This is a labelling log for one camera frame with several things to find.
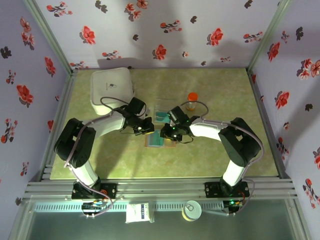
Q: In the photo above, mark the brown leather card holder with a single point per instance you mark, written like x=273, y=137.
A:
x=171, y=144

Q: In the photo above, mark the teal credit card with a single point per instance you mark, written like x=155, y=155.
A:
x=162, y=117
x=156, y=140

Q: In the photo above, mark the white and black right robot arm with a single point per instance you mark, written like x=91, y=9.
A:
x=240, y=147

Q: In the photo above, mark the orange-capped small bottle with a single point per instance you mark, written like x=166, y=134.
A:
x=192, y=97

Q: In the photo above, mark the white plastic lidded container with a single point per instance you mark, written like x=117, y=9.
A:
x=110, y=85

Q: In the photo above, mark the tin can with pull tab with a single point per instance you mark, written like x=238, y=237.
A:
x=191, y=210

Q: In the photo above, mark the white paper packet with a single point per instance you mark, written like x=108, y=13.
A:
x=137, y=213

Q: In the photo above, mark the controller circuit board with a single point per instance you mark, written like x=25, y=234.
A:
x=232, y=203
x=92, y=206

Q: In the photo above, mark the aluminium cross rail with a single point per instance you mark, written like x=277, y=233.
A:
x=162, y=187

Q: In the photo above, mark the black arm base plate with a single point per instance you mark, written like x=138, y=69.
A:
x=212, y=189
x=110, y=191

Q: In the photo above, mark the aluminium side rail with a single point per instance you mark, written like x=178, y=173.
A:
x=65, y=95
x=268, y=125

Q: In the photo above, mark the aluminium frame post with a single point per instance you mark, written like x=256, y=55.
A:
x=51, y=37
x=266, y=37

